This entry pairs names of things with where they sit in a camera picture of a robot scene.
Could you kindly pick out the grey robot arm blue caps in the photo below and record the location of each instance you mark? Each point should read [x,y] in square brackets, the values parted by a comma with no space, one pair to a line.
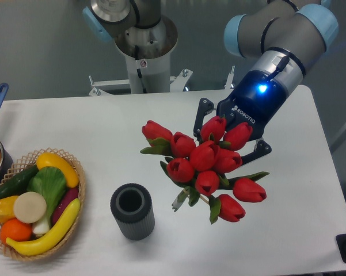
[286,38]

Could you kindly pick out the beige round disc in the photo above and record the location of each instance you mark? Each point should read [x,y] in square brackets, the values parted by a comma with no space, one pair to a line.
[29,207]

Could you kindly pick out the red tulip bouquet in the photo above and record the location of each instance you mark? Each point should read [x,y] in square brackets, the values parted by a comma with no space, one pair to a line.
[200,166]

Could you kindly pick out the purple eggplant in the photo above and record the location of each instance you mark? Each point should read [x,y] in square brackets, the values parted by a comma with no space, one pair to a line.
[69,196]

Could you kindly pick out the white metal base frame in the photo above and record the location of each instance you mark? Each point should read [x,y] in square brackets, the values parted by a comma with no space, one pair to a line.
[181,82]

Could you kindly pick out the dark grey ribbed vase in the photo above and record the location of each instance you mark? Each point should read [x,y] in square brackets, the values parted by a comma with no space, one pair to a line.
[132,208]

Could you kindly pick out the green leafy bok choy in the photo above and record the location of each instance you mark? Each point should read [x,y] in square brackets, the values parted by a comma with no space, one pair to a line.
[51,184]

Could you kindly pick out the woven wicker basket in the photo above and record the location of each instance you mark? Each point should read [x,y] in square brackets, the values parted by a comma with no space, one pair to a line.
[26,162]

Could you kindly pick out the green cucumber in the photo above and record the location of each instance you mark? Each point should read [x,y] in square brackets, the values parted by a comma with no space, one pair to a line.
[18,184]

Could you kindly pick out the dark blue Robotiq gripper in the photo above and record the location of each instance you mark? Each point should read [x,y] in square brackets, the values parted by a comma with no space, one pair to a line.
[254,100]

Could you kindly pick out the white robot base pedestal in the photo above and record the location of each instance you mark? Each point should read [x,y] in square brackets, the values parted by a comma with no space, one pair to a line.
[147,55]

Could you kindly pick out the orange fruit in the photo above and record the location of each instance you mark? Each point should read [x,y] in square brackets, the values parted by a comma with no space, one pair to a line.
[15,230]

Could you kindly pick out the long yellow banana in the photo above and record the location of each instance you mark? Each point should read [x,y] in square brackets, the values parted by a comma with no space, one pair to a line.
[52,237]

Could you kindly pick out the yellow bell pepper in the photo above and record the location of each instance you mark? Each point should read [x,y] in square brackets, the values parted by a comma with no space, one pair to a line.
[1,208]

